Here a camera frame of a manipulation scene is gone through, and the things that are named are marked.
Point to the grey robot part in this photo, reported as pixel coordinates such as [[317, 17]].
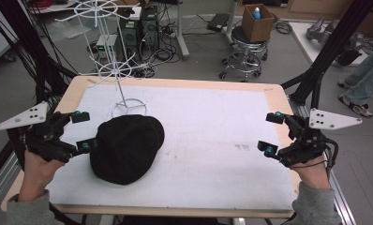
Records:
[[319, 31]]

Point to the chrome stool with castors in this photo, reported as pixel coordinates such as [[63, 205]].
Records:
[[245, 54]]

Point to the person's left hand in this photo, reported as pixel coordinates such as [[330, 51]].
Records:
[[37, 175]]

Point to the black hat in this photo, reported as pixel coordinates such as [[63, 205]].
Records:
[[126, 150]]

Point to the person's right hand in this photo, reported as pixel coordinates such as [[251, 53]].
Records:
[[311, 175]]

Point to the blue bottle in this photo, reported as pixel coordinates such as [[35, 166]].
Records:
[[256, 13]]

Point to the wooden table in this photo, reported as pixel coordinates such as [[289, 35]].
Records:
[[276, 100]]

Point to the black computer tower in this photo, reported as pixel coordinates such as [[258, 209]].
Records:
[[130, 37], [149, 29]]

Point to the aluminium rail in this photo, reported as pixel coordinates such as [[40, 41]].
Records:
[[342, 200], [0, 184]]

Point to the brown cardboard box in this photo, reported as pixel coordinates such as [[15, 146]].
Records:
[[258, 28]]

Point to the black metal frame strut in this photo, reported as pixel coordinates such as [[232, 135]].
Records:
[[334, 47]]

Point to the grey power supply unit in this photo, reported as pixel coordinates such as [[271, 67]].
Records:
[[106, 47]]

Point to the grey table leg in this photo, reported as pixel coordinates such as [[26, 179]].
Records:
[[182, 34]]

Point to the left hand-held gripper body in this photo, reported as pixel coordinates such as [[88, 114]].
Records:
[[47, 140]]

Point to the flat black device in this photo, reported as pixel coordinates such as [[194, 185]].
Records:
[[218, 22]]

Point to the white platform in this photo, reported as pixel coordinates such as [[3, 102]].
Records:
[[303, 40]]

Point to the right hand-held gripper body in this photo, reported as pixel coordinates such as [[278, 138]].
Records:
[[306, 143]]

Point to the white table mat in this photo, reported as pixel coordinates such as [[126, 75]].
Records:
[[200, 140]]

